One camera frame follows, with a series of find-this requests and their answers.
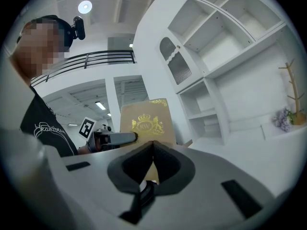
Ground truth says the person's head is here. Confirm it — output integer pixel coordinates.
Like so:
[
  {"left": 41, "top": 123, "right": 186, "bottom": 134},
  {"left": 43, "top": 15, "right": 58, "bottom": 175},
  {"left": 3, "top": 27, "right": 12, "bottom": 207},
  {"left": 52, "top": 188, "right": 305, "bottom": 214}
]
[{"left": 9, "top": 18, "right": 71, "bottom": 86}]

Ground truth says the person's left forearm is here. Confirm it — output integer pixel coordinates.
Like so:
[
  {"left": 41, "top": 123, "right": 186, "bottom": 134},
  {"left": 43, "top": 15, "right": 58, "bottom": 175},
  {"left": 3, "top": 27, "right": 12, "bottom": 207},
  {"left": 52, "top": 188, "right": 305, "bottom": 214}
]
[{"left": 78, "top": 144, "right": 91, "bottom": 155}]

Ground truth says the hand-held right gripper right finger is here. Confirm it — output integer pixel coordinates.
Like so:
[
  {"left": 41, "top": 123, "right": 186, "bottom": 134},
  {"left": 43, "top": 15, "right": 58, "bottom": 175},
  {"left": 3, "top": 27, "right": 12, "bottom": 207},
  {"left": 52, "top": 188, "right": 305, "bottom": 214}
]
[{"left": 153, "top": 139, "right": 196, "bottom": 198}]

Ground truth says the white open shelf unit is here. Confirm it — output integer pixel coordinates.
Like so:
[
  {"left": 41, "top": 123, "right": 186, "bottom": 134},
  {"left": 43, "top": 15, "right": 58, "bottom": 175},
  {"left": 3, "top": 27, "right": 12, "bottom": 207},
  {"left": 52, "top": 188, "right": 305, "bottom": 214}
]
[{"left": 167, "top": 0, "right": 288, "bottom": 79}]

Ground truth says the wooden branch stand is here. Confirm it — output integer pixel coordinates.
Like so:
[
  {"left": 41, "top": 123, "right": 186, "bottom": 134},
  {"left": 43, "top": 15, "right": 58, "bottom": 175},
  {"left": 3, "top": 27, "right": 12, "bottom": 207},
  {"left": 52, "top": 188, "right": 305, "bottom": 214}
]
[{"left": 278, "top": 58, "right": 307, "bottom": 126}]

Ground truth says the black metal railing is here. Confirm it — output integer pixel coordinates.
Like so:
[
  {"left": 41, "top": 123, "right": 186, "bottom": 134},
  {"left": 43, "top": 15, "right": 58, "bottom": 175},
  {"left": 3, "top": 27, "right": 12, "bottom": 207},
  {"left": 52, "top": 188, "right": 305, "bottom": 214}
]
[{"left": 30, "top": 50, "right": 137, "bottom": 87}]

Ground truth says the black head mount strap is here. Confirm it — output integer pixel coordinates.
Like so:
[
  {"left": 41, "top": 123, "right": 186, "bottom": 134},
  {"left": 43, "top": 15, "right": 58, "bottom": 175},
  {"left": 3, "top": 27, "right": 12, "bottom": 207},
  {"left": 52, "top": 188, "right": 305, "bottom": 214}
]
[{"left": 16, "top": 15, "right": 74, "bottom": 54}]

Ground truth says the person's black printed t-shirt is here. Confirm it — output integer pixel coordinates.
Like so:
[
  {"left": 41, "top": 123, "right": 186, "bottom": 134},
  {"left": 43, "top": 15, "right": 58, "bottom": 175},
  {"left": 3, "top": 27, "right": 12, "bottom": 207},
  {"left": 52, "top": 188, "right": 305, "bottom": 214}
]
[{"left": 20, "top": 86, "right": 79, "bottom": 158}]

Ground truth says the round ceiling lamp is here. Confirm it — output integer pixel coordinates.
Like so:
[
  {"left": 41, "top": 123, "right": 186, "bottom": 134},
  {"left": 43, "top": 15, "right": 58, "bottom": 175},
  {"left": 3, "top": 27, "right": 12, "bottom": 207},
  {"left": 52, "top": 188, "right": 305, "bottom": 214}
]
[{"left": 77, "top": 0, "right": 93, "bottom": 14}]

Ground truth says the black head camera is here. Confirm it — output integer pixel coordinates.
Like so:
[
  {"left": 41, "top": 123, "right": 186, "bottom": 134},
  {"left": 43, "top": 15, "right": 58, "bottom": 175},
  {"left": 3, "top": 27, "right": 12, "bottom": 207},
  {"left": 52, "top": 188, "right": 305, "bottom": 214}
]
[{"left": 72, "top": 16, "right": 86, "bottom": 40}]

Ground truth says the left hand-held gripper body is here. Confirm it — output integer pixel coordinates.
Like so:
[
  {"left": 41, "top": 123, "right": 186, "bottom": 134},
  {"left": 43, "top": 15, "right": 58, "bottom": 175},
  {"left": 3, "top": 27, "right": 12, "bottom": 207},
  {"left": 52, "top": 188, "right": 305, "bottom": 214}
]
[{"left": 78, "top": 117, "right": 113, "bottom": 153}]

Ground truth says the purple flower bunch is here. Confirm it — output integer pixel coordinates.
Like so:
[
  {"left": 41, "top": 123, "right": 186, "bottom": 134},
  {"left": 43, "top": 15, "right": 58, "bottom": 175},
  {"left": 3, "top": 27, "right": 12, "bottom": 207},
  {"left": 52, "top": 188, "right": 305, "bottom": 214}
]
[{"left": 273, "top": 107, "right": 295, "bottom": 132}]

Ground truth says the white ribbed glass cabinet door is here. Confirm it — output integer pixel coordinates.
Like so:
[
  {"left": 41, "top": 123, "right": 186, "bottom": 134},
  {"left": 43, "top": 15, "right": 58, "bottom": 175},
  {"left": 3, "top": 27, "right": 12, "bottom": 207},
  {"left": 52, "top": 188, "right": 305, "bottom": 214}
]
[{"left": 159, "top": 35, "right": 205, "bottom": 93}]

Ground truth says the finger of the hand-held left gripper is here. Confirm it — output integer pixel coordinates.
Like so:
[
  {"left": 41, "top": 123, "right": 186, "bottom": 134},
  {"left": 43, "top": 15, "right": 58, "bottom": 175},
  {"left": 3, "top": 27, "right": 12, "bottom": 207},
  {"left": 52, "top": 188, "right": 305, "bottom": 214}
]
[{"left": 109, "top": 132, "right": 139, "bottom": 150}]

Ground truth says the white shelving unit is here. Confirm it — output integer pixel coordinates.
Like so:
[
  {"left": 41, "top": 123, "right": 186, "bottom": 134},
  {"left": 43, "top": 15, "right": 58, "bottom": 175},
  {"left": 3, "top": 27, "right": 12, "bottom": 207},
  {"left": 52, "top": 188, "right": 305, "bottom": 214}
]
[{"left": 132, "top": 0, "right": 307, "bottom": 196}]

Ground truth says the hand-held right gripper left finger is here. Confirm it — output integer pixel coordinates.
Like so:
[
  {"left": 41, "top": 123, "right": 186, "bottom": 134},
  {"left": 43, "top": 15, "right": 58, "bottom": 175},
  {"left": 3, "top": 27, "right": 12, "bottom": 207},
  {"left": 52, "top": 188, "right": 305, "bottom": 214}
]
[{"left": 107, "top": 140, "right": 154, "bottom": 194}]

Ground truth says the tan box with gold crest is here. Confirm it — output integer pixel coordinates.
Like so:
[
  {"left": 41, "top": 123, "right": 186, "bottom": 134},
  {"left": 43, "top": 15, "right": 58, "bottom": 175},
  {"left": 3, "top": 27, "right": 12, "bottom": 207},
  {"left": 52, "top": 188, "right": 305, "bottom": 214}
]
[{"left": 119, "top": 98, "right": 177, "bottom": 184}]

